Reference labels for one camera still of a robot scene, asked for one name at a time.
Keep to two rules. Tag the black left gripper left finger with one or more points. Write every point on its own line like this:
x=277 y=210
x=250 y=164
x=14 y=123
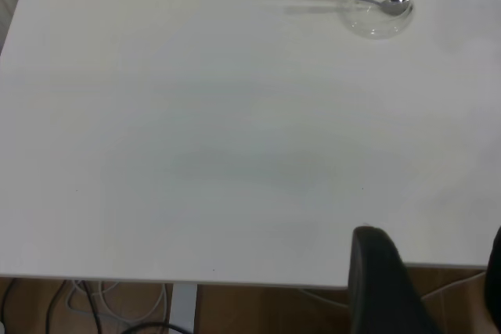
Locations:
x=383 y=291

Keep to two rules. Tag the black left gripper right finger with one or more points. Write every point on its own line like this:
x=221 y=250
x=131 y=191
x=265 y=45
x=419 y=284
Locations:
x=495 y=287

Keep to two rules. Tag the white table leg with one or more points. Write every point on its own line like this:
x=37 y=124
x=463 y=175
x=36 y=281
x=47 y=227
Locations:
x=184 y=306

